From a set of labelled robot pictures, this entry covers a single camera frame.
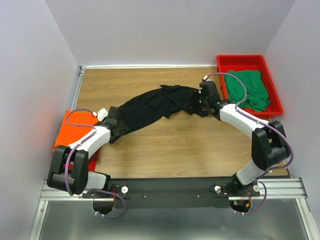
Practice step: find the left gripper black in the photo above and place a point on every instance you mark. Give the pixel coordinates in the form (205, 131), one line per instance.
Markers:
(114, 139)

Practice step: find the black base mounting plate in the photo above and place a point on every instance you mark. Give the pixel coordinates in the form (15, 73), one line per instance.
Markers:
(183, 192)

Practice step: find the aluminium frame rail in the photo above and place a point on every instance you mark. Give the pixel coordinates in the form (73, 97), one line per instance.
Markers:
(272, 188)

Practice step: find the red folded t shirt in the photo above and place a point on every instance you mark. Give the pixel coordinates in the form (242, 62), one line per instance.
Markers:
(93, 160)

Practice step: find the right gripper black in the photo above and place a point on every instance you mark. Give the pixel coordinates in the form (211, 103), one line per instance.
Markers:
(203, 111)

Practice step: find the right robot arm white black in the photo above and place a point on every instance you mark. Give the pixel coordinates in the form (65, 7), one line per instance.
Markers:
(269, 144)

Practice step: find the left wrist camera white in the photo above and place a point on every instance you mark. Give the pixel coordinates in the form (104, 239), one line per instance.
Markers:
(101, 114)

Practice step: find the black t shirt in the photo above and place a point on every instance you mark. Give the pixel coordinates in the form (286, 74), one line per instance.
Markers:
(147, 108)

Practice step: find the red plastic bin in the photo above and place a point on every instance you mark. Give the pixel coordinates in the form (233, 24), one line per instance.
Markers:
(241, 62)

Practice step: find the green t shirt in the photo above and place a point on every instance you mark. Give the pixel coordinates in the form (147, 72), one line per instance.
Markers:
(256, 93)

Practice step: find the orange folded t shirt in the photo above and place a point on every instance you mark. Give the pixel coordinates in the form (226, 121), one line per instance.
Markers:
(70, 127)

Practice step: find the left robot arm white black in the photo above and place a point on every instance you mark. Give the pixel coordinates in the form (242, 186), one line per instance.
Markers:
(69, 170)

